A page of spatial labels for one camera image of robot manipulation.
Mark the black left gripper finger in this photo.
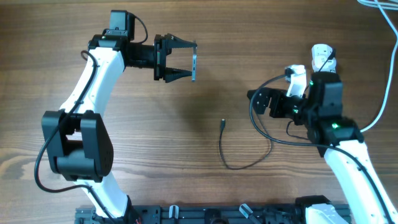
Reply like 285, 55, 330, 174
169, 34, 197, 49
164, 68, 192, 83

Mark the blue screen smartphone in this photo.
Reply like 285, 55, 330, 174
192, 45, 197, 82

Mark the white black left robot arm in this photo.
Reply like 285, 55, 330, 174
34, 34, 197, 223

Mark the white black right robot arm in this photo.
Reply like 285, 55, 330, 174
248, 72, 397, 223

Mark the white power strip socket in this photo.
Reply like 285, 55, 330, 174
312, 44, 337, 73

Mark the black usb charging cable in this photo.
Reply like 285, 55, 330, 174
218, 49, 337, 170

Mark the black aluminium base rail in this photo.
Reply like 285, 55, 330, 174
74, 203, 352, 224

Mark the white power strip cord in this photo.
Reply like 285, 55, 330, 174
360, 0, 398, 133

